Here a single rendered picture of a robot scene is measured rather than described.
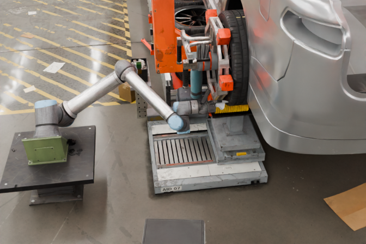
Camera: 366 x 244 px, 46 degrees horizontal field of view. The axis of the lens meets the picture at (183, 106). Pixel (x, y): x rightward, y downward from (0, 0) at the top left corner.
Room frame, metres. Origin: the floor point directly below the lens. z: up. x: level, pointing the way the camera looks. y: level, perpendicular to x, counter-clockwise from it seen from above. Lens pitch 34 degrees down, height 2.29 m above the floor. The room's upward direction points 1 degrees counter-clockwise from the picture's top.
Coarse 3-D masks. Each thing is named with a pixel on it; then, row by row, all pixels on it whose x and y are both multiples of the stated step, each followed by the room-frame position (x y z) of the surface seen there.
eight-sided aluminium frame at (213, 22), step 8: (208, 24) 2.82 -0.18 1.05; (216, 24) 2.75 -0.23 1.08; (208, 32) 2.89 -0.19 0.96; (216, 32) 2.55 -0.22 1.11; (216, 40) 2.53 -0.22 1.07; (224, 48) 2.48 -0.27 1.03; (224, 56) 2.46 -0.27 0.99; (224, 64) 2.41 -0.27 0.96; (208, 72) 2.81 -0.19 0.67; (224, 72) 2.44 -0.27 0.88; (208, 80) 2.77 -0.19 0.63; (216, 88) 2.67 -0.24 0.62; (216, 96) 2.46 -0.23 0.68; (224, 96) 2.48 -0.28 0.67
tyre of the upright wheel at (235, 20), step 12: (228, 12) 2.72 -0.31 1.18; (240, 12) 2.72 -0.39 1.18; (228, 24) 2.59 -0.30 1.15; (240, 24) 2.57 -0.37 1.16; (240, 36) 2.50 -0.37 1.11; (240, 48) 2.43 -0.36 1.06; (240, 60) 2.39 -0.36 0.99; (216, 72) 2.89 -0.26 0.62; (240, 72) 2.37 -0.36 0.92; (240, 84) 2.36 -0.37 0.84; (228, 96) 2.48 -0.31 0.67; (240, 96) 2.39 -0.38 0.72
